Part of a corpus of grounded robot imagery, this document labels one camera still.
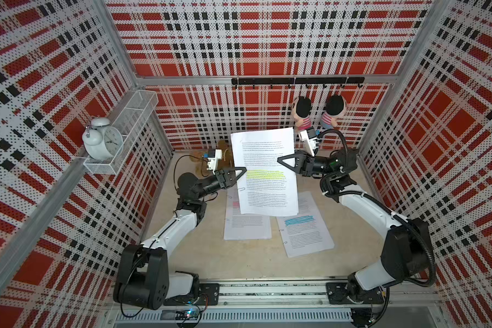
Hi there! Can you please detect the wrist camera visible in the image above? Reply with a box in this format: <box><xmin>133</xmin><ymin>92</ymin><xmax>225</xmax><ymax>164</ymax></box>
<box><xmin>203</xmin><ymin>149</ymin><xmax>223</xmax><ymax>172</ymax></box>
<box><xmin>299</xmin><ymin>128</ymin><xmax>318</xmax><ymax>157</ymax></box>

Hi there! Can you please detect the document with pink highlight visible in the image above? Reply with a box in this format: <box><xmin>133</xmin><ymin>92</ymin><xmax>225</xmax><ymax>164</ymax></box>
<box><xmin>224</xmin><ymin>186</ymin><xmax>272</xmax><ymax>241</ymax></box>

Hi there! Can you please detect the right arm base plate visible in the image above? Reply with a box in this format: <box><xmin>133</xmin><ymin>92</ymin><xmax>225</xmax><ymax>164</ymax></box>
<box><xmin>326</xmin><ymin>282</ymin><xmax>384</xmax><ymax>305</ymax></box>

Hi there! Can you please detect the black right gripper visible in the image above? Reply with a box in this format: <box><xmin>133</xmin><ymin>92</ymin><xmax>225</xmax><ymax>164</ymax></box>
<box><xmin>279</xmin><ymin>151</ymin><xmax>338</xmax><ymax>178</ymax></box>

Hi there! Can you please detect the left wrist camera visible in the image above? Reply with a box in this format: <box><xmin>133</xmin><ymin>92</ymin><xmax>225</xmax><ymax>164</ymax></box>
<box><xmin>203</xmin><ymin>149</ymin><xmax>223</xmax><ymax>172</ymax></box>

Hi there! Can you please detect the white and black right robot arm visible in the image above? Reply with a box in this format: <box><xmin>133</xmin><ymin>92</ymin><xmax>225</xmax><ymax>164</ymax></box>
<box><xmin>277</xmin><ymin>148</ymin><xmax>437</xmax><ymax>304</ymax></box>

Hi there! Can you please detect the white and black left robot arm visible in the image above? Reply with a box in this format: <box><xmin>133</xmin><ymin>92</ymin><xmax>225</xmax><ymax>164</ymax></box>
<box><xmin>113</xmin><ymin>167</ymin><xmax>247</xmax><ymax>310</ymax></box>

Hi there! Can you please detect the doll with pink striped shirt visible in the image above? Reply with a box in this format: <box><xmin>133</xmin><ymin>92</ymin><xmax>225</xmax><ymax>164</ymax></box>
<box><xmin>291</xmin><ymin>96</ymin><xmax>312</xmax><ymax>131</ymax></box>

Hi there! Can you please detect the white wire mesh shelf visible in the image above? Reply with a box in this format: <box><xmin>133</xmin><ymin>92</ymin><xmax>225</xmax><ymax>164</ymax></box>
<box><xmin>83</xmin><ymin>90</ymin><xmax>158</xmax><ymax>175</ymax></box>

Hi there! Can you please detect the black hook rail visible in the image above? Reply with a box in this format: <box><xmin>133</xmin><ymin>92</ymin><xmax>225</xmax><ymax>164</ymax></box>
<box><xmin>231</xmin><ymin>77</ymin><xmax>366</xmax><ymax>86</ymax></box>

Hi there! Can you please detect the green circuit board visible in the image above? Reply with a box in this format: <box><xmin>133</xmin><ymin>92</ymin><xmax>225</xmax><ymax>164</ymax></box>
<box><xmin>160</xmin><ymin>309</ymin><xmax>200</xmax><ymax>323</ymax></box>

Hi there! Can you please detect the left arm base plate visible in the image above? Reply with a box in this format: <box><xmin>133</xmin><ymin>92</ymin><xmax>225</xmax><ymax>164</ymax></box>
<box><xmin>164</xmin><ymin>282</ymin><xmax>220</xmax><ymax>306</ymax></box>

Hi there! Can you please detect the brown teddy bear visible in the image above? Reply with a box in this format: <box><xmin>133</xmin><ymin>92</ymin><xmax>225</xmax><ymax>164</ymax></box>
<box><xmin>188</xmin><ymin>139</ymin><xmax>234</xmax><ymax>178</ymax></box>

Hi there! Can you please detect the white alarm clock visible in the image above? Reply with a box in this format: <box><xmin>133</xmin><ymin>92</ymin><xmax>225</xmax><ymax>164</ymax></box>
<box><xmin>82</xmin><ymin>118</ymin><xmax>124</xmax><ymax>161</ymax></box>

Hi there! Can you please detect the document with blue highlight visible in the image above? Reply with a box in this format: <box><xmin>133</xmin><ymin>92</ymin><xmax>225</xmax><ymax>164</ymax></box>
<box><xmin>277</xmin><ymin>191</ymin><xmax>335</xmax><ymax>258</ymax></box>

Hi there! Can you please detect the aluminium front rail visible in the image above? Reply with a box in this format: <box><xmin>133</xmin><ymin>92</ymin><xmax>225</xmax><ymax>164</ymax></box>
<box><xmin>101</xmin><ymin>277</ymin><xmax>451</xmax><ymax>327</ymax></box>

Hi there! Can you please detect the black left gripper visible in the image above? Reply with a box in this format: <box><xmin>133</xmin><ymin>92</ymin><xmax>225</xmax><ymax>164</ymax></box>
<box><xmin>195</xmin><ymin>167</ymin><xmax>245</xmax><ymax>200</ymax></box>

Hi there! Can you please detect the doll with blue trousers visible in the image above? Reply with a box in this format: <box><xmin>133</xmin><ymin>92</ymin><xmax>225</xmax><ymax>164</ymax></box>
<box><xmin>320</xmin><ymin>95</ymin><xmax>347</xmax><ymax>129</ymax></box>

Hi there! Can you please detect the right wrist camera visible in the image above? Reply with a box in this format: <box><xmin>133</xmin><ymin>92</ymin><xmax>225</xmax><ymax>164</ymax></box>
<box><xmin>299</xmin><ymin>128</ymin><xmax>318</xmax><ymax>157</ymax></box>

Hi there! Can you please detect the document with yellow highlight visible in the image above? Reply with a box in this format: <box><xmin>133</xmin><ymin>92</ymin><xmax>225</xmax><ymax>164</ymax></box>
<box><xmin>231</xmin><ymin>128</ymin><xmax>298</xmax><ymax>217</ymax></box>

